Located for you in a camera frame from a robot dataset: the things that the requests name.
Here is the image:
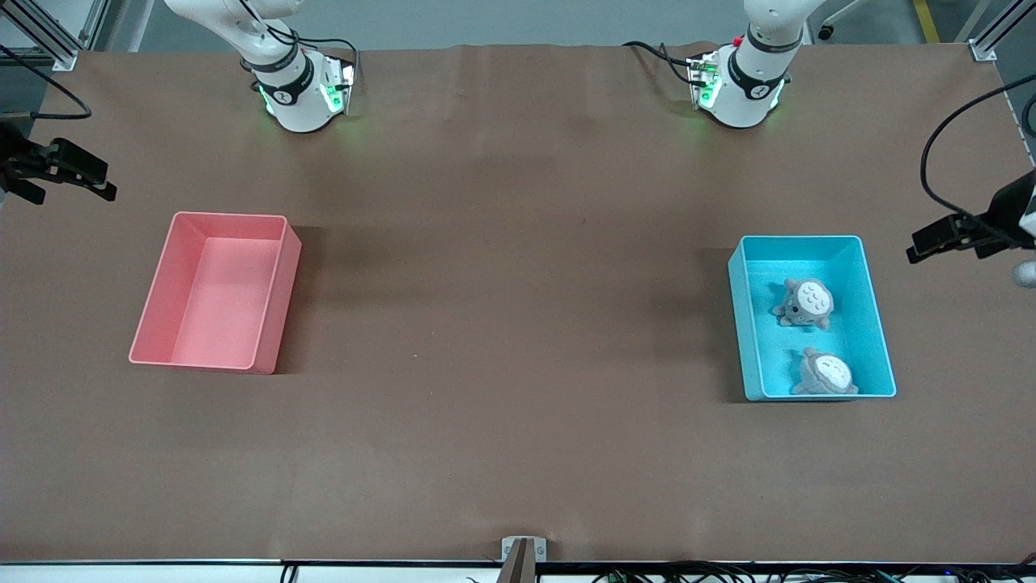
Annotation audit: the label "grey plush toy with loop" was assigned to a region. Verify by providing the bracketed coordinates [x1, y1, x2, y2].
[771, 278, 834, 331]

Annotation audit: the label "blue plastic box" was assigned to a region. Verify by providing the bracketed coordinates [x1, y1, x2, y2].
[727, 235, 898, 402]

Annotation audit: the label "pink plastic box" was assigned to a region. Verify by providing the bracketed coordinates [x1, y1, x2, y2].
[128, 212, 304, 375]

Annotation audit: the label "metal right base connector plate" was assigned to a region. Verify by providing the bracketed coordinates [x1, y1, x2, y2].
[322, 53, 359, 116]

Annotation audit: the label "metal base connector plate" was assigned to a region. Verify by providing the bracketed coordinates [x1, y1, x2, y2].
[688, 50, 723, 111]
[322, 53, 359, 116]

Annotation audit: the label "metal left base connector plate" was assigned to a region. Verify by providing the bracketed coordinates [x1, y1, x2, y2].
[688, 50, 723, 111]

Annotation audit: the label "brown table cover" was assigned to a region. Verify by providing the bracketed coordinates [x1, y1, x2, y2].
[0, 42, 1036, 564]

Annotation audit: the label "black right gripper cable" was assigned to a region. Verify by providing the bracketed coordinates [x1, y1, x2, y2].
[0, 45, 92, 122]

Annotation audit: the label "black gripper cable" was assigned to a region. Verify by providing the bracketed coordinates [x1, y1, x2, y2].
[920, 74, 1036, 236]
[0, 45, 92, 122]

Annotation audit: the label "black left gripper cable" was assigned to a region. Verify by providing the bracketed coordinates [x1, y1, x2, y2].
[920, 74, 1036, 236]

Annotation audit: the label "slanted aluminium frame profile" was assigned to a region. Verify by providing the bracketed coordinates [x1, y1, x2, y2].
[955, 0, 1036, 63]
[0, 12, 79, 72]

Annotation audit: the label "black right base cable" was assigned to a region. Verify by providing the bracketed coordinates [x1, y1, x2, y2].
[235, 0, 362, 91]

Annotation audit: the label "black base cable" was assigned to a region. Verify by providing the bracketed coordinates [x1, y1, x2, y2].
[235, 0, 362, 91]
[622, 40, 698, 87]

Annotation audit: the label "black left base cable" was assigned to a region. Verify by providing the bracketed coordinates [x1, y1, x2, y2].
[622, 40, 698, 87]

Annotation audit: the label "grey metal bracket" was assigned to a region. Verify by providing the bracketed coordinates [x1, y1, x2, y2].
[501, 536, 548, 562]

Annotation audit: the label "brown wooden post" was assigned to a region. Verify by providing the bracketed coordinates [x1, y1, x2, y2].
[495, 539, 537, 583]

